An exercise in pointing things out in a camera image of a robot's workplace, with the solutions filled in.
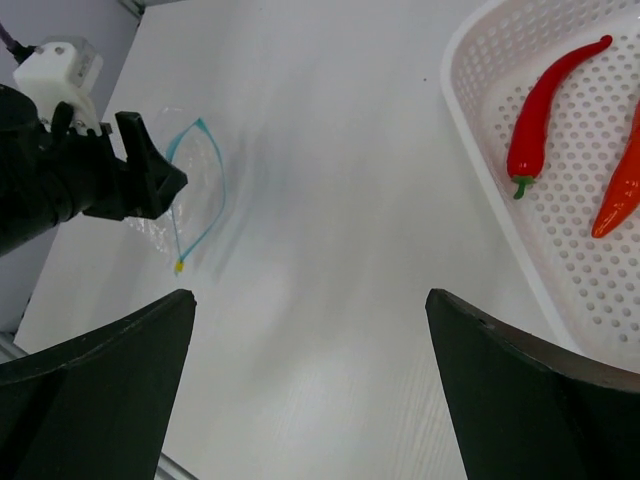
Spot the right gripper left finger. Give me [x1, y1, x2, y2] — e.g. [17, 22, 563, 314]
[1, 289, 196, 479]

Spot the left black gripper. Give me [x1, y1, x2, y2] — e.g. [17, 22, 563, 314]
[1, 85, 188, 255]

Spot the white perforated plastic basket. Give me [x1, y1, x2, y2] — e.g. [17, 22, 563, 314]
[440, 1, 639, 371]

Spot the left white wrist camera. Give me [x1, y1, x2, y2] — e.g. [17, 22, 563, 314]
[13, 36, 103, 135]

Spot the orange fake carrot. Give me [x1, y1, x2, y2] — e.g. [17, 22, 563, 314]
[591, 106, 639, 239]

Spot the red fake chili pepper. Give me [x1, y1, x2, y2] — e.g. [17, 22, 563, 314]
[506, 35, 613, 200]

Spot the clear zip top bag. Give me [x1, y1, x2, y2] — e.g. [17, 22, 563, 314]
[126, 107, 230, 275]

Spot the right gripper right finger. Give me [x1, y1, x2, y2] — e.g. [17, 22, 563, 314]
[425, 289, 639, 479]

